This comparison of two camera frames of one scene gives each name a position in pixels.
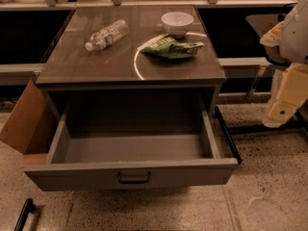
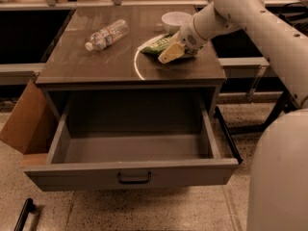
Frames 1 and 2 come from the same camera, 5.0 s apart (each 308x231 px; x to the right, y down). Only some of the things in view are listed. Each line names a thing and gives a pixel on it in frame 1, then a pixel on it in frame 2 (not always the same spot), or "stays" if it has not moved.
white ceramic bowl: x=177 y=23 stays
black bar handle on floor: x=28 y=208 stays
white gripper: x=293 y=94 to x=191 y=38
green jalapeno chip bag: x=166 y=46 stays
